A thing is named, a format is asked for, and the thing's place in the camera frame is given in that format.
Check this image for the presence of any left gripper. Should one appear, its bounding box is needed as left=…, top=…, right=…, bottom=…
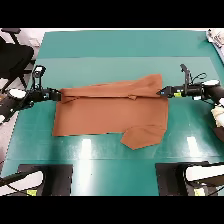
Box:
left=40, top=87, right=63, bottom=102

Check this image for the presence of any black office chair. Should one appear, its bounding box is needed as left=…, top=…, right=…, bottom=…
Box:
left=0, top=28, right=36, bottom=95

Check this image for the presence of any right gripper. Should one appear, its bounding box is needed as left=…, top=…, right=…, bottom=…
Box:
left=162, top=84, right=205, bottom=99

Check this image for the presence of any white garment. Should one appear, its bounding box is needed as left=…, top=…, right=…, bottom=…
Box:
left=205, top=28, right=224, bottom=48

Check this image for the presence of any cream garment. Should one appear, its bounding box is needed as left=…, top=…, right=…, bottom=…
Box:
left=212, top=104, right=224, bottom=129

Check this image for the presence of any black cable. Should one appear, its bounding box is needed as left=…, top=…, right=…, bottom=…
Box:
left=191, top=72, right=208, bottom=85

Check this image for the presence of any orange shirt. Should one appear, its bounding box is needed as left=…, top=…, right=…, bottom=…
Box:
left=51, top=73, right=170, bottom=151

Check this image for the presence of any dark red garment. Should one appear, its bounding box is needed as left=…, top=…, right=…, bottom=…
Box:
left=213, top=125, right=224, bottom=143

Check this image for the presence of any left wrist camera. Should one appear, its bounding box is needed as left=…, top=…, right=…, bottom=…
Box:
left=31, top=64, right=47, bottom=91

